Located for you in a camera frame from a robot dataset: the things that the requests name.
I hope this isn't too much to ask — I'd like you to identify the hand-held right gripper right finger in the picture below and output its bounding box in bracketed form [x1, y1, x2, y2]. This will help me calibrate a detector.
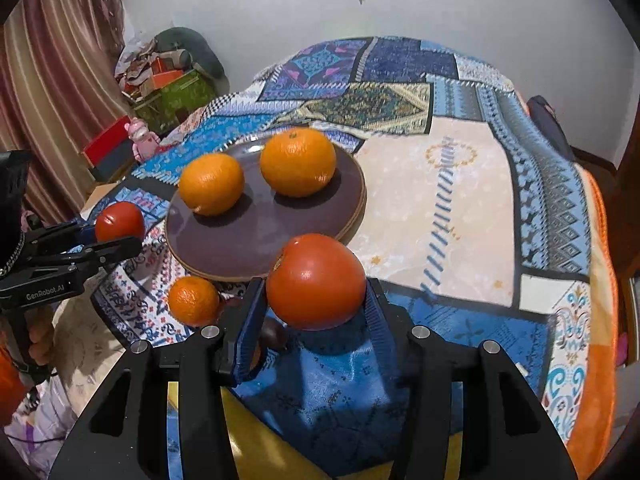
[364, 276, 586, 480]

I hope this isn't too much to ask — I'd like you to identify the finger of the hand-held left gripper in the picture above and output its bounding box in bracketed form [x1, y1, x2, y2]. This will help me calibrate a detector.
[22, 220, 99, 261]
[30, 236, 145, 282]

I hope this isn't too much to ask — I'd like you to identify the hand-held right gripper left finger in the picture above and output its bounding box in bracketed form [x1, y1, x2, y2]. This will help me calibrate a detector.
[49, 277, 267, 480]

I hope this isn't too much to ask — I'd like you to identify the red tomato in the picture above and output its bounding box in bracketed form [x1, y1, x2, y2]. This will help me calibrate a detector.
[95, 202, 146, 243]
[265, 233, 367, 331]

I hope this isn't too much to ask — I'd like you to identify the small orange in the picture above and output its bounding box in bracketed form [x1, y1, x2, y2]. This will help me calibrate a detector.
[168, 276, 221, 327]

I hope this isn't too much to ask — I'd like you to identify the brown round plate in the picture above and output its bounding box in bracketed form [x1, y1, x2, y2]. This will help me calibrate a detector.
[165, 135, 367, 281]

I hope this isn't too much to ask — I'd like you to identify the person's left hand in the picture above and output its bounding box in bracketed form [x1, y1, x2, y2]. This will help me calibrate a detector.
[27, 304, 57, 367]

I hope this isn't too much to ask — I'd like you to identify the cardboard box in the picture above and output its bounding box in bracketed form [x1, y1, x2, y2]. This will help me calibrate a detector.
[82, 181, 122, 211]

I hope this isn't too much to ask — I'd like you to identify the red box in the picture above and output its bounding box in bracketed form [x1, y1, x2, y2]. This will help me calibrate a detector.
[81, 115, 132, 167]

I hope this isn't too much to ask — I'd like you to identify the yellow cloth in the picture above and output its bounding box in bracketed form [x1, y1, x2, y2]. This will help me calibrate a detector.
[167, 381, 463, 480]

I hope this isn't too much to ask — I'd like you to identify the large orange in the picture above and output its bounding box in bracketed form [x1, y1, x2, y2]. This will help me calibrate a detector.
[260, 127, 337, 198]
[179, 153, 245, 216]

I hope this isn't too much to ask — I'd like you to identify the pink toy figure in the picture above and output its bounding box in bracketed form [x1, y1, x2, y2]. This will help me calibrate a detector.
[127, 117, 162, 163]

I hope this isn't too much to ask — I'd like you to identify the patchwork patterned blanket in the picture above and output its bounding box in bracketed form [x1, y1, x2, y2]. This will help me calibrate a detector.
[10, 36, 621, 480]

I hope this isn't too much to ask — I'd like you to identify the green patterned box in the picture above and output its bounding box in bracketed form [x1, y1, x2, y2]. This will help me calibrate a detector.
[134, 69, 219, 132]

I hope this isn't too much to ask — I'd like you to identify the striped curtain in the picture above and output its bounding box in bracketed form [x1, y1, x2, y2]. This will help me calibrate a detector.
[0, 0, 132, 223]

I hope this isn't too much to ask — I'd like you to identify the grey plush pillow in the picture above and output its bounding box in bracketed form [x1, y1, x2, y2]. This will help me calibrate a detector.
[152, 26, 227, 81]

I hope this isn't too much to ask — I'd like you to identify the dark grey bag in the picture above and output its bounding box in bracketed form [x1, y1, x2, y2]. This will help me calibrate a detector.
[526, 95, 577, 162]

